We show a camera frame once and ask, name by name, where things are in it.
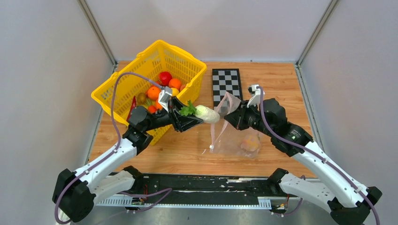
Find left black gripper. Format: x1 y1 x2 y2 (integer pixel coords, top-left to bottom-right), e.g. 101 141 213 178
144 96 204 133

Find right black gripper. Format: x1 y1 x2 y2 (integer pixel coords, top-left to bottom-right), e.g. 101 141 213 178
224 100 274 137

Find clear zip top bag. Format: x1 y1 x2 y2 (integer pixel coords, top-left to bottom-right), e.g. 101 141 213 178
209 92 261 158

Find white radish with leaves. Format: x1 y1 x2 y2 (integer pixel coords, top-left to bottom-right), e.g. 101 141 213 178
179 100 220 124

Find yellow peach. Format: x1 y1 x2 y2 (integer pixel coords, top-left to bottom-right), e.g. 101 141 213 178
240 134 261 152

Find yellow plastic basket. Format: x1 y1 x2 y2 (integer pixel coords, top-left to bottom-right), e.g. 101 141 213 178
92 40 207 145

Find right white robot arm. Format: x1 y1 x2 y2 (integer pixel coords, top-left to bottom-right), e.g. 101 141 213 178
224 98 382 225

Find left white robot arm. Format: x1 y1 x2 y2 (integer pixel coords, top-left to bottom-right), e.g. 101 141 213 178
52 97 204 225

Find yellow lemon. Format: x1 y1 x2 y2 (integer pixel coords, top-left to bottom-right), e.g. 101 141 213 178
171 88 180 96

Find orange tangerine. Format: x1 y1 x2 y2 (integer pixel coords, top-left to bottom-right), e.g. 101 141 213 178
168 78 182 90
146 86 161 101
147 105 157 113

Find black white checkerboard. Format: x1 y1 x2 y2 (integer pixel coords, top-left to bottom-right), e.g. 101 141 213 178
212 68 243 108

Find red apple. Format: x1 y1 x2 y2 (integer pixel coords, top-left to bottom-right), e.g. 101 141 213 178
158 71 173 86

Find brown kiwi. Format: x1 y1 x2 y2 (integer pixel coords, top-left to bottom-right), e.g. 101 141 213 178
136 92 147 105

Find red chili pepper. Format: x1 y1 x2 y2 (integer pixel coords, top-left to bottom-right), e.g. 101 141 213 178
126 96 136 121

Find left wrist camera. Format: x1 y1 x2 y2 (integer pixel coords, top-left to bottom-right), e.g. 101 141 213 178
158 86 172 112

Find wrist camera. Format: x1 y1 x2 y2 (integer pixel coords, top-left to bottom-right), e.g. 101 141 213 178
247 84 265 107
158 86 172 112

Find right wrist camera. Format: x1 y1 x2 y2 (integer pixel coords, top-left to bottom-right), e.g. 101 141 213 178
247 84 265 107

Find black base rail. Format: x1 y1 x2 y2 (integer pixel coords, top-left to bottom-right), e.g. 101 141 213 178
99 173 299 213

